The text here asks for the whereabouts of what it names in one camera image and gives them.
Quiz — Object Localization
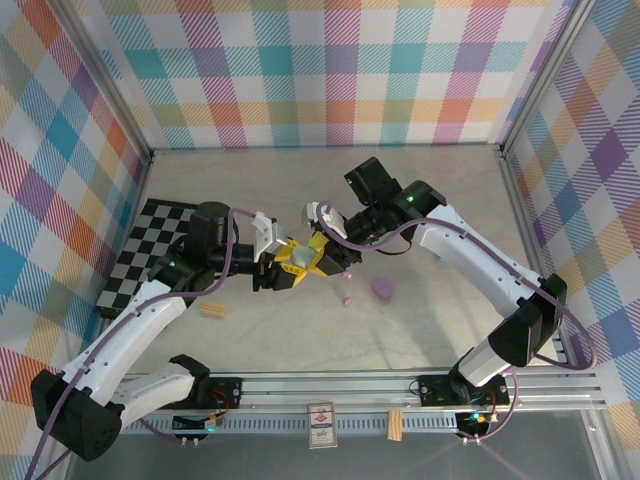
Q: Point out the mint green earbud charging case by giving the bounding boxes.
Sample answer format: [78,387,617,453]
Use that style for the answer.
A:
[291,244,317,270]

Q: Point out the black grey chessboard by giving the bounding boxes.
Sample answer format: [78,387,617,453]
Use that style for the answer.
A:
[94,198,201,319]

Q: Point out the perforated metal strip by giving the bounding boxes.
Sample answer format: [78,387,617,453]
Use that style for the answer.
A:
[119,417,464,434]

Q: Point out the playing card box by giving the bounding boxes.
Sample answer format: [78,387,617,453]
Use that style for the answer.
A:
[306,401,337,450]

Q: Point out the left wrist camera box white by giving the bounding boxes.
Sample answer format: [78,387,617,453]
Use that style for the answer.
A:
[251,212,290,262]

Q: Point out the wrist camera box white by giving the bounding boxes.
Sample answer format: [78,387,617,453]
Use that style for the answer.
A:
[298,199,349,240]
[251,212,290,262]

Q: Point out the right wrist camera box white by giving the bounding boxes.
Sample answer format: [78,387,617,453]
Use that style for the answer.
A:
[298,199,349,240]

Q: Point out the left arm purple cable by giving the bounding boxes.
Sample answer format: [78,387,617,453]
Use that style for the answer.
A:
[22,207,274,479]

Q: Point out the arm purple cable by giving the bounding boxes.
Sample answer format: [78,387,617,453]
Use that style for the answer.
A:
[22,207,274,479]
[317,199,599,444]

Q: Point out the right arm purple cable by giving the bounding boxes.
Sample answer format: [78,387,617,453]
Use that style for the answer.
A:
[317,199,599,444]

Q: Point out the thin black cable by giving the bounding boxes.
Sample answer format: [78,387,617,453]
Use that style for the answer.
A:
[367,232,414,255]

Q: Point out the aluminium side rail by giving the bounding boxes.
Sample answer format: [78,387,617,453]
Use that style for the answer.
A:
[494,147,576,371]
[87,152,154,376]

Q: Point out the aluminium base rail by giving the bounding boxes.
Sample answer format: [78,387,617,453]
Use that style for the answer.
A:
[53,367,609,416]

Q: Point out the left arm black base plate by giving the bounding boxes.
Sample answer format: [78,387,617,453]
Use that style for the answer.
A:
[192,375,244,412]

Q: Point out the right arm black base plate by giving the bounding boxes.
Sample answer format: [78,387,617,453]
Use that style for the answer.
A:
[417,372,511,407]

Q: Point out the aluminium frame post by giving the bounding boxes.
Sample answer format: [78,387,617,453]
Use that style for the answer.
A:
[59,0,154,164]
[492,0,599,159]

